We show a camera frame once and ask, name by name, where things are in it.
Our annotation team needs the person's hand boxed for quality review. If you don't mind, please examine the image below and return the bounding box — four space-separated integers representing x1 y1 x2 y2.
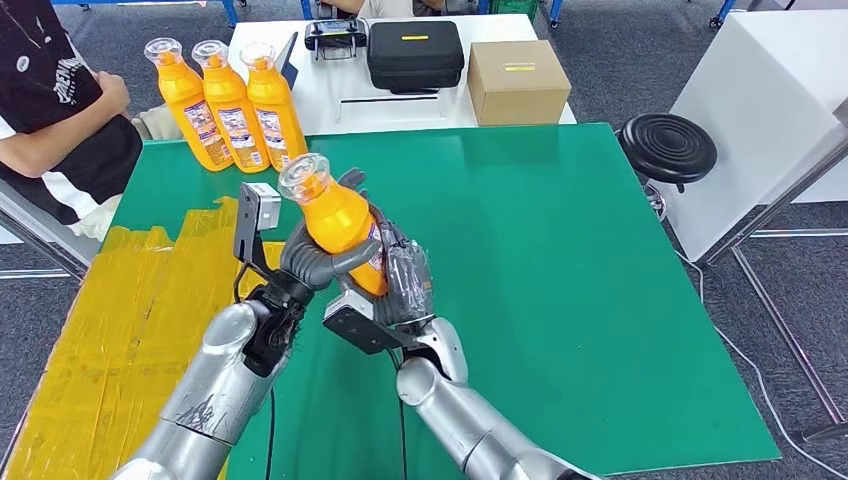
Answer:
95 70 132 117

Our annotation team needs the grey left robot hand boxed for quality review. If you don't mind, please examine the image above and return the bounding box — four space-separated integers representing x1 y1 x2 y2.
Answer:
279 167 384 293

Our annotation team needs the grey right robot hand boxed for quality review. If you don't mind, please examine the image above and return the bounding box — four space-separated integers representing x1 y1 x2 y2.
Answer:
337 205 437 329

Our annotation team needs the orange detergent bottle clear cap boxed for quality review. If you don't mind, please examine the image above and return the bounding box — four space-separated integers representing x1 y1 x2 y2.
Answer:
278 152 391 297
191 39 272 175
143 37 234 174
239 41 309 174

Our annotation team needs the clear plastic film wrap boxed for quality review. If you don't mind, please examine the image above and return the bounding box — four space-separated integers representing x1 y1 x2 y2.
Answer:
384 238 437 326

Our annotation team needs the person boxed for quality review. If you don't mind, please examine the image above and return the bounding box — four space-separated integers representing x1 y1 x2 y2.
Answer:
0 0 183 241
317 0 448 19

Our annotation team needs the blue folio tablet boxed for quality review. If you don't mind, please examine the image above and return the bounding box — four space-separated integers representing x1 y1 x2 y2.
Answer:
274 31 301 93

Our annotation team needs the white table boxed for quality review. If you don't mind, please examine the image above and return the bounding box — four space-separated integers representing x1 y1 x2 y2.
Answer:
227 14 578 139

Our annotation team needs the black carrying case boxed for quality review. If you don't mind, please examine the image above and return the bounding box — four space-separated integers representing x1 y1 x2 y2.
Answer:
366 20 466 95

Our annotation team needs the cardboard box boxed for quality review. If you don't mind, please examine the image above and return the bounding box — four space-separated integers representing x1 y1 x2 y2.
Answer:
466 40 572 128

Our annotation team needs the black remote controller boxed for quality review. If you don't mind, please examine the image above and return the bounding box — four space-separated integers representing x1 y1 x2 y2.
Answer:
304 18 368 62

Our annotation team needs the yellow taped plastic sheet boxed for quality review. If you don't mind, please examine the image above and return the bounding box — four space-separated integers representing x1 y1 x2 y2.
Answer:
3 197 286 480

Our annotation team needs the black round stool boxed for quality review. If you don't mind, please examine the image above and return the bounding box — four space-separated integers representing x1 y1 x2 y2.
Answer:
617 113 719 195

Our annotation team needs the green plastic crate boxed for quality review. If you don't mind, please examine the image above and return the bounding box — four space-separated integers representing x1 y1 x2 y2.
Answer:
490 0 541 20

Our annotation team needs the white cabinet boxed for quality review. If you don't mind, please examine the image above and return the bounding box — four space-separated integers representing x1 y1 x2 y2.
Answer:
655 7 848 263

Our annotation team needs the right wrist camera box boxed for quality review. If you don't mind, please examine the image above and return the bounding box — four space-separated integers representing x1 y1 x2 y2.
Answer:
322 289 425 357

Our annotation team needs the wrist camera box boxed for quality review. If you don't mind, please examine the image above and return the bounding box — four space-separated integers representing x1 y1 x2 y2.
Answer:
322 289 425 357
233 182 283 280

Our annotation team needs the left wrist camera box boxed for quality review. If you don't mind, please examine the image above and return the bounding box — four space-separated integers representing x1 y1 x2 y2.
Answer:
233 182 283 280

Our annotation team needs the silver metal frame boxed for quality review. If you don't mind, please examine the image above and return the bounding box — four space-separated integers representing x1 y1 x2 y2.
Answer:
0 178 91 280
703 99 848 444

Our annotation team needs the white cable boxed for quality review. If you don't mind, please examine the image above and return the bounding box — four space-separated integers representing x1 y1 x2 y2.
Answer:
672 241 848 480

